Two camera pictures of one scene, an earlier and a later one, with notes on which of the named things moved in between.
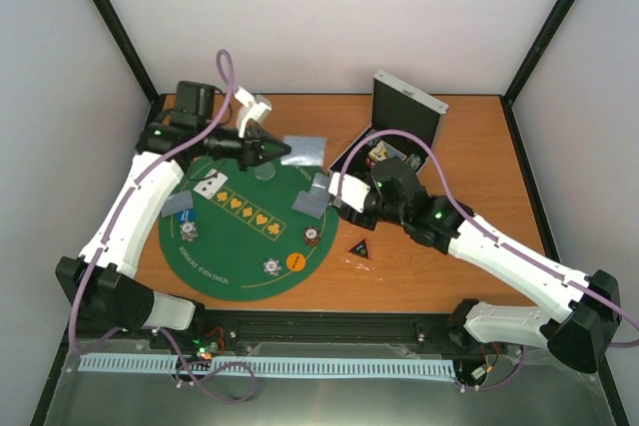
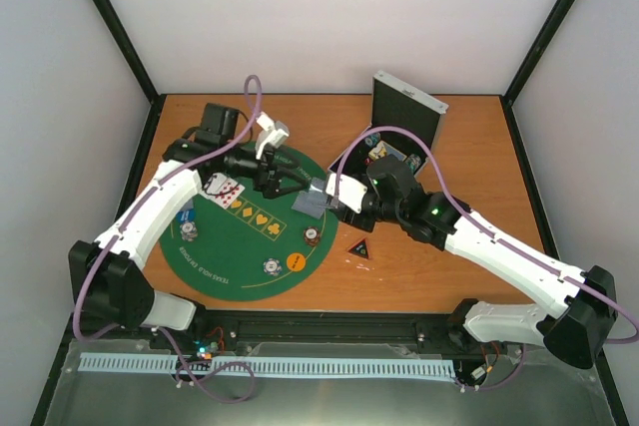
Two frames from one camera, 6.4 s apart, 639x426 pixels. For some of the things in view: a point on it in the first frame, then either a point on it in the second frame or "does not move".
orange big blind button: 296,261 does not move
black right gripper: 347,213 does not move
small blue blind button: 186,215 does not move
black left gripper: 252,148 to 269,186
